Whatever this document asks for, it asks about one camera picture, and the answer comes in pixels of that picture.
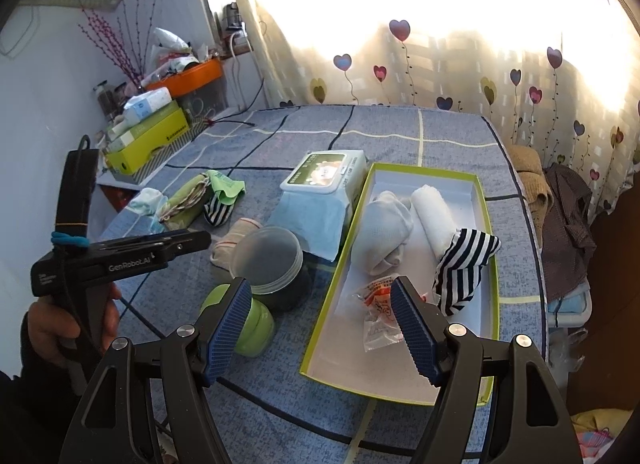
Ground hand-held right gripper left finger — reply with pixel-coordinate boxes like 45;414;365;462
59;277;253;464

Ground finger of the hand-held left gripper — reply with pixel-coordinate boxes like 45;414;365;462
90;233;197;250
90;230;212;261

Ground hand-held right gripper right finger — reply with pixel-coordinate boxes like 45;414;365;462
390;275;583;464

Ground green towel with striped trim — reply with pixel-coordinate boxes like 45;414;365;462
160;171;213;232

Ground beige sock red stripe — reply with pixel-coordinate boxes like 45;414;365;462
210;217;263;270

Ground clear red snack packet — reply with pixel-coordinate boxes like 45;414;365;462
357;278;406;352

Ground green-edged white cardboard box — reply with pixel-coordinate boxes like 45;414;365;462
299;163;501;406

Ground black white striped sock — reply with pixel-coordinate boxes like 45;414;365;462
202;191;237;230
432;228;502;317

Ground grey cloth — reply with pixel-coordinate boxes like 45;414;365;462
350;190;415;276

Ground white towel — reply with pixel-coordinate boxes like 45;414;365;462
410;184;458;260

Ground person's left forearm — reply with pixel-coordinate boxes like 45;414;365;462
0;339;76;464

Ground person's left hand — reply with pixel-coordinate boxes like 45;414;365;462
20;284;122;352

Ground green plastic container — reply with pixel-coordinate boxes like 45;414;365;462
199;283;276;358

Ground small white light blue sock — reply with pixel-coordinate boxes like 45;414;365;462
127;187;168;219

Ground white side table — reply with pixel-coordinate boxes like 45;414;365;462
96;169;151;215

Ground light green small cloth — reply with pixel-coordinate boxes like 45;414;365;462
205;170;247;205

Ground clear round plastic container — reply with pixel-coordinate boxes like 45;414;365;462
229;225;313;314

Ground lime green cardboard box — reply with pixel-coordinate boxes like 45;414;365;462
106;108;192;176

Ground pale green flat box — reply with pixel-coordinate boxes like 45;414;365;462
107;102;182;152

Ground white blue tissue pack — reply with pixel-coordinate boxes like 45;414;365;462
122;87;173;126

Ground dark glass jar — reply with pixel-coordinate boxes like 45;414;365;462
92;80;118;121

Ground clear plastic storage box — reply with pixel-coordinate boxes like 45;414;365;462
177;79;228;120

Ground wet wipes pack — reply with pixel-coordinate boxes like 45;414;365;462
279;149;368;217

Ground blue white plastic item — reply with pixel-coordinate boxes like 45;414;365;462
547;289;591;330

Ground orange plastic tray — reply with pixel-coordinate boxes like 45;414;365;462
159;58;224;99

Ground dark brown shirt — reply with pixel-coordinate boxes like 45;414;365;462
542;164;598;302

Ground tan knit cloth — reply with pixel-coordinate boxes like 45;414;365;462
510;144;550;237

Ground pile of white bags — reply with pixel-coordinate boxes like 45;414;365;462
145;27;213;85

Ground pink flower branches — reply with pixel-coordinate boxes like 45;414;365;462
77;0;166;88

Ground pink patterned quilt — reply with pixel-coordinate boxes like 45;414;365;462
575;426;616;460

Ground black silver appliance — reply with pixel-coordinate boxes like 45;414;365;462
220;2;246;31

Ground heart print curtain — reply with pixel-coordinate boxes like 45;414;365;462
215;0;640;215

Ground black cable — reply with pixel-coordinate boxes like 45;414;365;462
207;77;266;131

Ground white cable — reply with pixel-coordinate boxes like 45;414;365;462
227;34;246;112

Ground beige wall rail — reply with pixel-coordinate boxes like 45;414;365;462
30;0;123;10

